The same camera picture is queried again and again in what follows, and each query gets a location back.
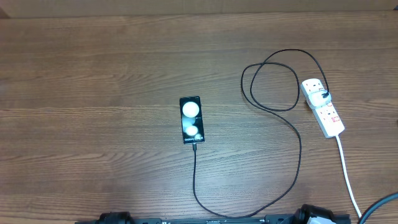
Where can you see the white charger plug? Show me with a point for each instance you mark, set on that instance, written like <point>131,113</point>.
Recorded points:
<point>318,99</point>

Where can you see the white power strip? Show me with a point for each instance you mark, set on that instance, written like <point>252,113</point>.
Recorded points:
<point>326,116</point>

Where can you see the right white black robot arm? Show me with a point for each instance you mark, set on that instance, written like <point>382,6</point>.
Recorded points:
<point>310,214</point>

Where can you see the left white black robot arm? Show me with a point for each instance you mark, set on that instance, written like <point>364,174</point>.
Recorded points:
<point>115,218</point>

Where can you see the black Galaxy phone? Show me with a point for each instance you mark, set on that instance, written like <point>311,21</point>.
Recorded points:
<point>191,120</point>

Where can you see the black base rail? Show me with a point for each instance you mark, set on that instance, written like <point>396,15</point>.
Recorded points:
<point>276,219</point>

